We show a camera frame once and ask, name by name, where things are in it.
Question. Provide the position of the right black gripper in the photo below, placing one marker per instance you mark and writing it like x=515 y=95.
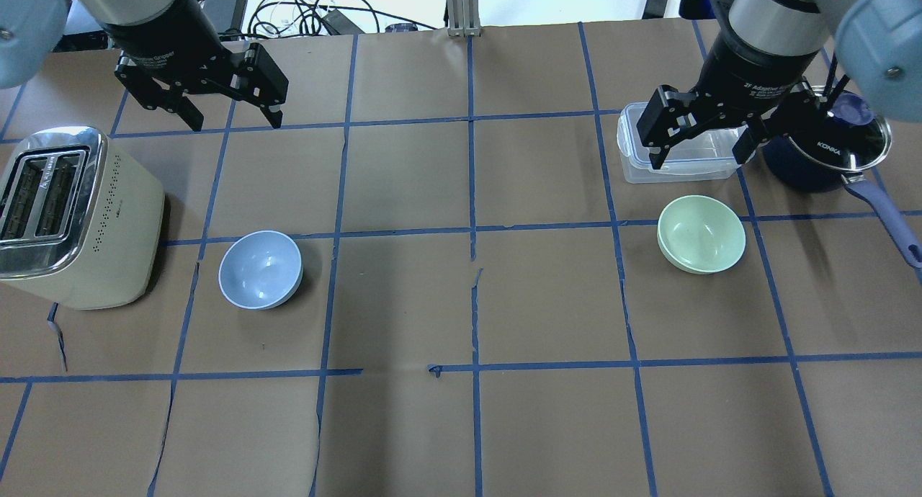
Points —
x=756 y=66

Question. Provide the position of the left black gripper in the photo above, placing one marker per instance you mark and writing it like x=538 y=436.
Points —
x=160 y=30

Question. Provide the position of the green bowl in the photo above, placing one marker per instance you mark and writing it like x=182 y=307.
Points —
x=700 y=235

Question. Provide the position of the blue bowl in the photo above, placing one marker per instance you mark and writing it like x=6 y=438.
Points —
x=261 y=271

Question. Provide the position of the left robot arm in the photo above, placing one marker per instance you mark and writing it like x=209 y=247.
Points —
x=30 y=31

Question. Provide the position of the clear plastic container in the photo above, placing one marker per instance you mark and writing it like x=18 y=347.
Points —
x=708 y=157

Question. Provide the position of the black power adapter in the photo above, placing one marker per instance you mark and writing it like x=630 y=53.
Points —
x=226 y=16

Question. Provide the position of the blue pot with glass lid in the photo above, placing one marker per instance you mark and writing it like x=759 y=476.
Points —
x=848 y=143

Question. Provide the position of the cream toaster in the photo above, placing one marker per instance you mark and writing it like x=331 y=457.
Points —
x=81 y=219

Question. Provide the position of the aluminium frame post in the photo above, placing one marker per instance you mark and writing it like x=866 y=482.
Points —
x=463 y=18

